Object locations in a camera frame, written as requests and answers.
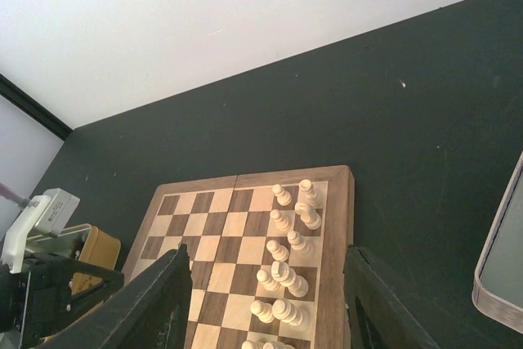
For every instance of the black frame post left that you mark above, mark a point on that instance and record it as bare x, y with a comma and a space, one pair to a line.
33, 109

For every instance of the white queen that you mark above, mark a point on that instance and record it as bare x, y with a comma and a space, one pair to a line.
284, 274

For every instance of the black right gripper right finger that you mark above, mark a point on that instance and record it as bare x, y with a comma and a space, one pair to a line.
376, 316

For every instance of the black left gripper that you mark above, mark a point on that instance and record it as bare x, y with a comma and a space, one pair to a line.
38, 302

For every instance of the wooden chess board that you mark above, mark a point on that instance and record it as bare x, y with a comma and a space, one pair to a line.
225, 223

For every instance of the white knight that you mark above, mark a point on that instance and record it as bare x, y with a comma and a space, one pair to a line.
308, 215

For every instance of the yellow metal tin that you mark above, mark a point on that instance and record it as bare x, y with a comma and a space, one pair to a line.
85, 243

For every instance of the white king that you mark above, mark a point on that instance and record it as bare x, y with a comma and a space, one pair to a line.
297, 317

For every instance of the white pawn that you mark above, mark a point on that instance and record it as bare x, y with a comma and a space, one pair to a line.
283, 197
277, 250
265, 278
282, 221
263, 311

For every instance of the white rook far corner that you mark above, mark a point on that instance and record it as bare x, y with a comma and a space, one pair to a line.
312, 196

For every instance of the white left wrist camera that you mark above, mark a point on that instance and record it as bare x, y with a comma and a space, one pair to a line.
47, 214

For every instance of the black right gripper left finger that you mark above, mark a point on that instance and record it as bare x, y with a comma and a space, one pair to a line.
149, 312

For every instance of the white pawn far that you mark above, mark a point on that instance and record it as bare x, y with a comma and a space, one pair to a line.
283, 197

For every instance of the white bishop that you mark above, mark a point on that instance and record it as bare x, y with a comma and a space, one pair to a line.
300, 244

